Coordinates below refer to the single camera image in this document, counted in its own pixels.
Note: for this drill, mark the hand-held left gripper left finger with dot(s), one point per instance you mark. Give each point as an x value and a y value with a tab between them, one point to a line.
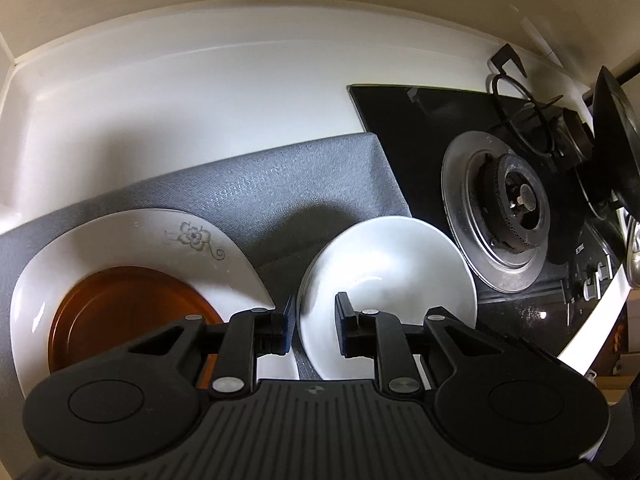
288	325

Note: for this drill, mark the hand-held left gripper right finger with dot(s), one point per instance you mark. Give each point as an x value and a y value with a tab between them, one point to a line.
345	327

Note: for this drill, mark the cream bowl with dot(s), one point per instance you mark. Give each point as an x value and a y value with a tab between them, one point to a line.
395	270
302	330

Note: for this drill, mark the large white floral square plate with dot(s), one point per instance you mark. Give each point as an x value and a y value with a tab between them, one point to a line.
150	240

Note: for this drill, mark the brown round plate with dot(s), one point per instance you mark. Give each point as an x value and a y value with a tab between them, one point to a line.
125	305

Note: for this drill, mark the grey mat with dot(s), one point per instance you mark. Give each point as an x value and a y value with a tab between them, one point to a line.
275	180

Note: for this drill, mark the silver stove burner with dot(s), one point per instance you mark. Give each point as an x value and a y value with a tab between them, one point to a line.
470	200

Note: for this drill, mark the black gas stove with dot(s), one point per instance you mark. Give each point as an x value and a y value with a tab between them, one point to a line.
400	120

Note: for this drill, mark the stove knob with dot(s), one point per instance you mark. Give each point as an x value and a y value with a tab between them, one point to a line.
592	288
605	271

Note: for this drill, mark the black burner cap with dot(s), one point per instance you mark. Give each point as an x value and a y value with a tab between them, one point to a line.
575	135

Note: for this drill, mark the black pan support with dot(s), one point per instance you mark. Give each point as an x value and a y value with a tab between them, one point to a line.
504	54

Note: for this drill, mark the black wok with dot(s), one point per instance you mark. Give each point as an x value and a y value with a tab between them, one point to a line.
607	125

